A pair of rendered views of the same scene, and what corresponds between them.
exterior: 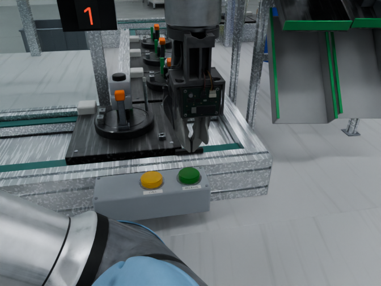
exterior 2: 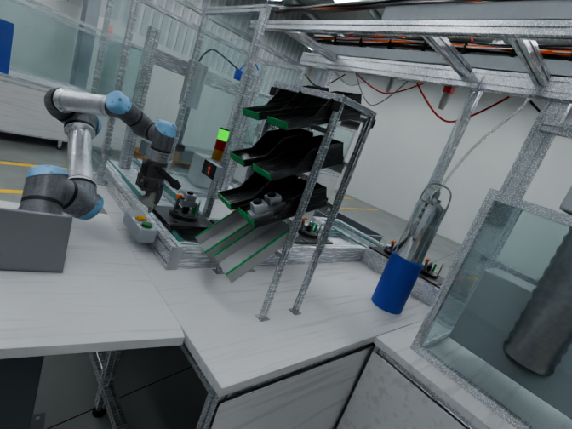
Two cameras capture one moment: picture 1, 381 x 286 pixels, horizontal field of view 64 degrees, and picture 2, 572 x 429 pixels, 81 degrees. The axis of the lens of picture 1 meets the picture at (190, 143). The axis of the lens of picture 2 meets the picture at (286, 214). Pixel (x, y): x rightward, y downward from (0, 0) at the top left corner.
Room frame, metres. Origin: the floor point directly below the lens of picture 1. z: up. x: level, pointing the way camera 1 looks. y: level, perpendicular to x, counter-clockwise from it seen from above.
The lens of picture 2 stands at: (0.13, -1.33, 1.51)
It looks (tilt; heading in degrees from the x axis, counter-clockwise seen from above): 14 degrees down; 54
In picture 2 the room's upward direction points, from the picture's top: 19 degrees clockwise
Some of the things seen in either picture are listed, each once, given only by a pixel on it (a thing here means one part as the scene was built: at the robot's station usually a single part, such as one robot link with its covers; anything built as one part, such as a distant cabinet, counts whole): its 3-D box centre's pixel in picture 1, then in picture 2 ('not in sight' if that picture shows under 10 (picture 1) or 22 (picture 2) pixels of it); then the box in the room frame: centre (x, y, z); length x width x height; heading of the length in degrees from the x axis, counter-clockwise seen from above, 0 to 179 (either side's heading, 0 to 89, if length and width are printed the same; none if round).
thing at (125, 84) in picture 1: (121, 88); (191, 198); (0.65, 0.16, 1.06); 0.08 x 0.04 x 0.07; 10
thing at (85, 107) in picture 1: (87, 110); not in sight; (0.72, 0.27, 0.97); 0.05 x 0.05 x 0.04; 10
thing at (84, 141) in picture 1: (125, 128); (183, 218); (0.64, 0.16, 0.96); 0.24 x 0.24 x 0.02; 10
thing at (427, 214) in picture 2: not in sight; (424, 222); (1.56, -0.43, 1.32); 0.14 x 0.14 x 0.38
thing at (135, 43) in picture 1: (155, 35); (309, 227); (1.40, 0.15, 1.01); 0.24 x 0.24 x 0.13; 10
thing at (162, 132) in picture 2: not in sight; (163, 135); (0.43, 0.00, 1.34); 0.09 x 0.08 x 0.11; 119
